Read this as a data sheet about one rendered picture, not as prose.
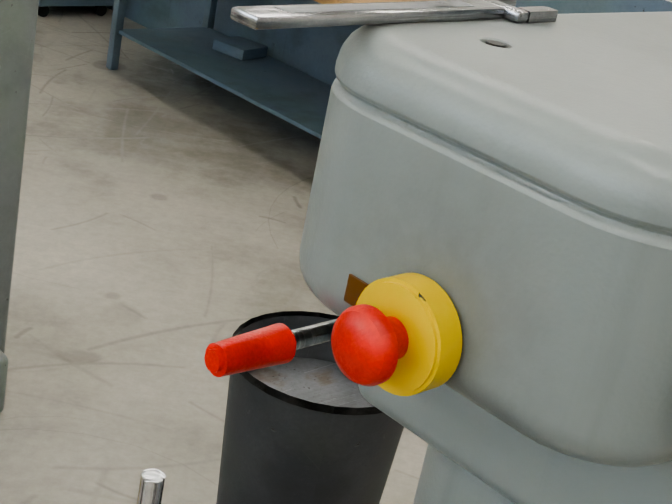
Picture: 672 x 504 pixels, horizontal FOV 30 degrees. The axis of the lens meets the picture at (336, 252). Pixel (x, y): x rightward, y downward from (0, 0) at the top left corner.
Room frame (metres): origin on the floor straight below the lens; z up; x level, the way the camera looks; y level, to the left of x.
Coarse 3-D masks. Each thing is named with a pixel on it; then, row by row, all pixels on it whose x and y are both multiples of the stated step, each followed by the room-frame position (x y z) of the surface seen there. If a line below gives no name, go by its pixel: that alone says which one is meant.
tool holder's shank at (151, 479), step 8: (144, 472) 1.06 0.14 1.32; (152, 472) 1.06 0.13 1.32; (160, 472) 1.06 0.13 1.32; (144, 480) 1.04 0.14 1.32; (152, 480) 1.04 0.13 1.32; (160, 480) 1.05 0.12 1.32; (144, 488) 1.04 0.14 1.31; (152, 488) 1.04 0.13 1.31; (160, 488) 1.04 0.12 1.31; (144, 496) 1.04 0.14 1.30; (152, 496) 1.04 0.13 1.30; (160, 496) 1.05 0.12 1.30
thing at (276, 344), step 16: (240, 336) 0.63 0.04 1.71; (256, 336) 0.63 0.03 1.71; (272, 336) 0.63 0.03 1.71; (288, 336) 0.64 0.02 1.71; (304, 336) 0.65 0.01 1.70; (320, 336) 0.66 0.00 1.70; (208, 352) 0.61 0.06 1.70; (224, 352) 0.61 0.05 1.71; (240, 352) 0.61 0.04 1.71; (256, 352) 0.62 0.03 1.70; (272, 352) 0.63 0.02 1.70; (288, 352) 0.64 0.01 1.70; (208, 368) 0.61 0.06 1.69; (224, 368) 0.61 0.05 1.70; (240, 368) 0.61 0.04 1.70; (256, 368) 0.62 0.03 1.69
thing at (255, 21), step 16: (448, 0) 0.73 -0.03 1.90; (464, 0) 0.74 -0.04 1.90; (480, 0) 0.75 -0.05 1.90; (496, 0) 0.76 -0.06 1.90; (512, 0) 0.79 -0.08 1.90; (240, 16) 0.60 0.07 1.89; (256, 16) 0.59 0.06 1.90; (272, 16) 0.60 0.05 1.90; (288, 16) 0.61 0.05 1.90; (304, 16) 0.62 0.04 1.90; (320, 16) 0.63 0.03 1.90; (336, 16) 0.63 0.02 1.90; (352, 16) 0.64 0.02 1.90; (368, 16) 0.65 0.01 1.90; (384, 16) 0.66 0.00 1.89; (400, 16) 0.67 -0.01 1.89; (416, 16) 0.68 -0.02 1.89; (432, 16) 0.69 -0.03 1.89; (448, 16) 0.71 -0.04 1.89; (464, 16) 0.72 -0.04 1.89; (480, 16) 0.73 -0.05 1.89; (496, 16) 0.74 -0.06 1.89; (512, 16) 0.74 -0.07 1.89; (528, 16) 0.75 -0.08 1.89; (544, 16) 0.76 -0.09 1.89
